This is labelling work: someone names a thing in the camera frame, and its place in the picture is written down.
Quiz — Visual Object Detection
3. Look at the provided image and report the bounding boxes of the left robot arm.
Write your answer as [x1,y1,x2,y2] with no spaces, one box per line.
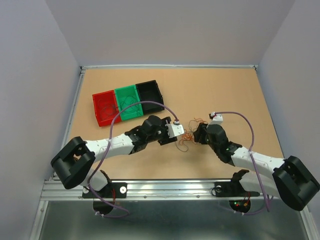
[50,115,185,197]

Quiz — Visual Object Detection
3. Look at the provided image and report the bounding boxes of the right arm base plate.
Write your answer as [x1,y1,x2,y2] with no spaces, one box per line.
[211,181,260,198]

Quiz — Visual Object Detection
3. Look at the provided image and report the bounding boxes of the black plastic bin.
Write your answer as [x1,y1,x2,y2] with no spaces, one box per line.
[135,80,165,115]

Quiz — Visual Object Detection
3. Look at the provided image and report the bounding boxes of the aluminium frame rail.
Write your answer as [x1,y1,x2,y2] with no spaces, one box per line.
[30,67,320,240]

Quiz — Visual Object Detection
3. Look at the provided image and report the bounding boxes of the red plastic bin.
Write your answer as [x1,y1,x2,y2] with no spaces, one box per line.
[92,90,119,127]

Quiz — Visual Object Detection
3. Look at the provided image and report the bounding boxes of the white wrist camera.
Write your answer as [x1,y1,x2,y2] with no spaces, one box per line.
[166,120,185,139]
[208,112,224,125]

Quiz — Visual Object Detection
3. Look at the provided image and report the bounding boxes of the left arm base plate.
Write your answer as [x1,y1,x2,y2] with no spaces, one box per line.
[81,182,128,199]

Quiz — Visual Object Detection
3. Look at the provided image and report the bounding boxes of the orange black wire ball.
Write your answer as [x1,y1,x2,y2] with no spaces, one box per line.
[175,118,207,153]

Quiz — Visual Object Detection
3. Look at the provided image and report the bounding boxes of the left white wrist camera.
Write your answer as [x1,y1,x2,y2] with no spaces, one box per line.
[166,120,185,139]

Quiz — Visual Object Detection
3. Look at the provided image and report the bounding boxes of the wires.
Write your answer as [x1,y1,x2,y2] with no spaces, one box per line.
[97,98,119,121]

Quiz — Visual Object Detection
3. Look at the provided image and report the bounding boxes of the green plastic bin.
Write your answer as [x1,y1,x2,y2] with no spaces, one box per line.
[114,85,144,121]

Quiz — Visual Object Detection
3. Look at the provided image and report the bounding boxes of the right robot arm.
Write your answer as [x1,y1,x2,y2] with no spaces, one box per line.
[193,123,320,211]

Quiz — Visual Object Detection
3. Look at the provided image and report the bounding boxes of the wire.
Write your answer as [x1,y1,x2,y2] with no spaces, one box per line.
[118,94,142,117]

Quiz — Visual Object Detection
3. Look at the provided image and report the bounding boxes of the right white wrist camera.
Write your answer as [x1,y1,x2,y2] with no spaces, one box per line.
[208,112,224,125]

